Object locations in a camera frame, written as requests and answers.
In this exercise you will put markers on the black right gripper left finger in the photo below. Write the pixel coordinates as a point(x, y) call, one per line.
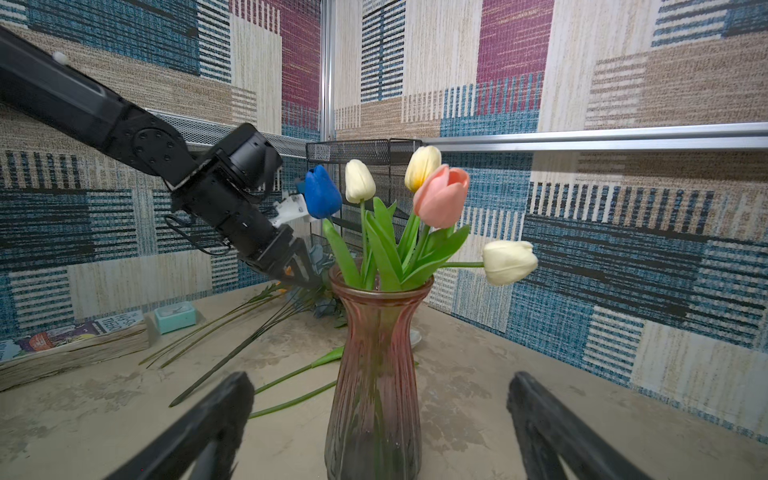
point(203, 442)

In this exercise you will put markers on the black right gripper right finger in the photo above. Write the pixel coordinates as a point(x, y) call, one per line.
point(551, 437)

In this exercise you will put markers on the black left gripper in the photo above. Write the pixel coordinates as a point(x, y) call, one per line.
point(286, 258)

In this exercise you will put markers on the dark blue tulip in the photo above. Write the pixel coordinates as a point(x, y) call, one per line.
point(323, 200)

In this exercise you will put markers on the cream tulip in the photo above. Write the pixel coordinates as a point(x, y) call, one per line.
point(361, 187)

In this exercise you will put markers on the red ribbed glass vase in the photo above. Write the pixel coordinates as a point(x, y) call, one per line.
point(374, 429)

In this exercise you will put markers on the pink tulip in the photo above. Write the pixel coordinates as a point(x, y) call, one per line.
point(438, 206)

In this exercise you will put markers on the yellow tulip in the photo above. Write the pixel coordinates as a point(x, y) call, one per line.
point(424, 161)

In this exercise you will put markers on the white tulip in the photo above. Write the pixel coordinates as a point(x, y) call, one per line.
point(504, 262)

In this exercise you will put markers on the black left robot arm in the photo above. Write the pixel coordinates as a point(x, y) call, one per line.
point(218, 186)

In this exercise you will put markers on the blue hydrangea flower bunch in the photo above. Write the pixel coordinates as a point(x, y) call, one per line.
point(297, 301)

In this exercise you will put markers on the orange and beige flower sprig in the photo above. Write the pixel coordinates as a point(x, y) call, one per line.
point(181, 346)

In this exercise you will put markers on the small teal box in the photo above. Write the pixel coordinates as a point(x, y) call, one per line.
point(175, 317)

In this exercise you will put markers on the colourful paperback book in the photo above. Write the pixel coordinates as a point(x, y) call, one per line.
point(74, 346)

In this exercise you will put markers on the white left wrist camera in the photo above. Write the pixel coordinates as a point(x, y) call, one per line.
point(292, 208)

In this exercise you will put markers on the black wire shelf rack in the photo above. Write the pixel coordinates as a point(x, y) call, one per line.
point(366, 151)

